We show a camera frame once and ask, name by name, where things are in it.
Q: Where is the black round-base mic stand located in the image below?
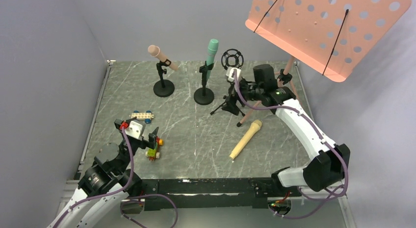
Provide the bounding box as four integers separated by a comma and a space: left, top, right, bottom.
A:
153, 59, 175, 98
193, 61, 214, 105

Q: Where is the cream yellow microphone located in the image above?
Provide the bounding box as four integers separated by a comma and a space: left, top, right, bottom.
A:
229, 120, 262, 161

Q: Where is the black tripod shock-mount stand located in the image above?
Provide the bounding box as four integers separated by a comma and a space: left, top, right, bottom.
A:
210, 49, 245, 117

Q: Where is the teal microphone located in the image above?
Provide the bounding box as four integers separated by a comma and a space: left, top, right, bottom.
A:
206, 39, 219, 79

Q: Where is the pink microphone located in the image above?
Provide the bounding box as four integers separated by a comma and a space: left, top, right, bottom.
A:
148, 45, 179, 71

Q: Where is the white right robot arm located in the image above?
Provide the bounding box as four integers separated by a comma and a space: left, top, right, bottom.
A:
230, 64, 350, 192

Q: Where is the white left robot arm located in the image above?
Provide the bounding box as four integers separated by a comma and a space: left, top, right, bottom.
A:
50, 116, 243, 228

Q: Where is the pink music stand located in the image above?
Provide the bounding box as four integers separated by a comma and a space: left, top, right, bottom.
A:
242, 0, 416, 127

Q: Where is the colourful brick toy car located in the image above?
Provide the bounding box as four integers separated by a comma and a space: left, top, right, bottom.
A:
145, 138, 164, 161

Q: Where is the beige blue-wheeled toy car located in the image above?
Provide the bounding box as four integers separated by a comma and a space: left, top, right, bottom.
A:
129, 110, 155, 124

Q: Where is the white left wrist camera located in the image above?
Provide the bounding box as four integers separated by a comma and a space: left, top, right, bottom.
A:
125, 120, 146, 140

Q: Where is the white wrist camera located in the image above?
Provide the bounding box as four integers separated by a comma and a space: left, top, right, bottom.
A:
125, 120, 146, 140
225, 67, 242, 82

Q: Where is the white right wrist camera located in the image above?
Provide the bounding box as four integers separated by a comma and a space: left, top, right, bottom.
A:
225, 67, 242, 82

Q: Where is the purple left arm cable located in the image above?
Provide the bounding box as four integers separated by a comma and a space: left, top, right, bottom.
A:
53, 126, 179, 228

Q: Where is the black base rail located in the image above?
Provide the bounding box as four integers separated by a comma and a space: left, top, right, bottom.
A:
127, 177, 300, 211

